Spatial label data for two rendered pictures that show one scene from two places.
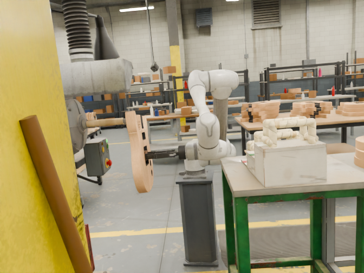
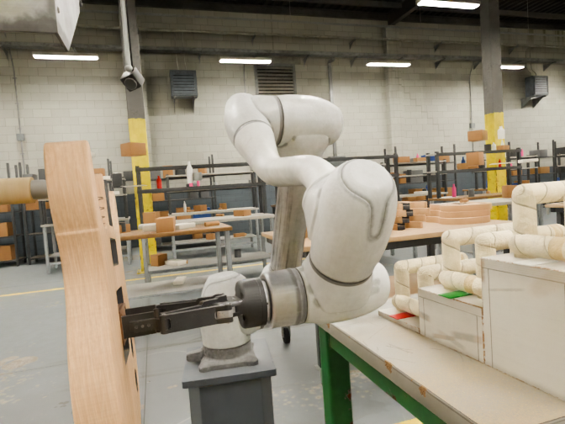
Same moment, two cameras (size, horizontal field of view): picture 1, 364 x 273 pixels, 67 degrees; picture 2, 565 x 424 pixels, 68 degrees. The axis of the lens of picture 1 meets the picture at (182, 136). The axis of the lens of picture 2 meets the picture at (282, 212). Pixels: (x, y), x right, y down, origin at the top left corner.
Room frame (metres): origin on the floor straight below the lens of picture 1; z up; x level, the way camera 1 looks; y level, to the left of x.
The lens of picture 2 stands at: (0.77, 0.17, 1.23)
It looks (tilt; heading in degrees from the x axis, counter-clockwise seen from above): 3 degrees down; 341
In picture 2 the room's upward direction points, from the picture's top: 4 degrees counter-clockwise
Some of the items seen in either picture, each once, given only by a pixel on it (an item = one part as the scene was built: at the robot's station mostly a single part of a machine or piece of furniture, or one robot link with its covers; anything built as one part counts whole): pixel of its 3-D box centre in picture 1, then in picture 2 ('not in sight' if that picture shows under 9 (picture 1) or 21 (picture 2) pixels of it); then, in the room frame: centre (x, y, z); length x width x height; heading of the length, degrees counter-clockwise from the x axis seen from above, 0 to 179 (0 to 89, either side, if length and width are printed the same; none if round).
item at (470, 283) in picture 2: not in sight; (463, 282); (1.36, -0.38, 1.04); 0.11 x 0.03 x 0.03; 1
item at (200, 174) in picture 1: (193, 171); (221, 350); (2.10, -0.06, 0.73); 0.22 x 0.18 x 0.06; 80
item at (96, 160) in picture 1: (85, 163); not in sight; (1.62, 0.59, 0.99); 0.24 x 0.21 x 0.26; 88
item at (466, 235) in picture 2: (273, 132); (485, 234); (1.40, -0.47, 1.12); 0.20 x 0.03 x 0.03; 90
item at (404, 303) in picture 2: not in sight; (410, 304); (1.52, -0.38, 0.96); 0.11 x 0.03 x 0.03; 1
